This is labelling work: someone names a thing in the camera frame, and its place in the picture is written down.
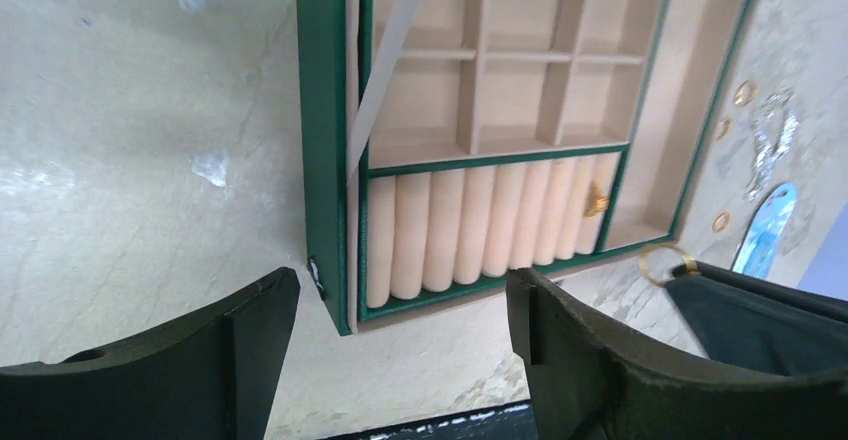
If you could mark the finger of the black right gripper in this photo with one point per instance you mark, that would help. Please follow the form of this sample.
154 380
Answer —
758 325

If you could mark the blue white oval dish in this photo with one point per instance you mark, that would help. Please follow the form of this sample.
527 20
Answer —
759 246

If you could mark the green jewelry box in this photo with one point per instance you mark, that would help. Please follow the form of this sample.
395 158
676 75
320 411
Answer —
447 142

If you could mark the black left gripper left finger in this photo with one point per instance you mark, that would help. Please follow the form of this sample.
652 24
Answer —
209 374

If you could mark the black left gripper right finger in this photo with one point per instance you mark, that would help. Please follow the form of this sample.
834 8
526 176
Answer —
591 376

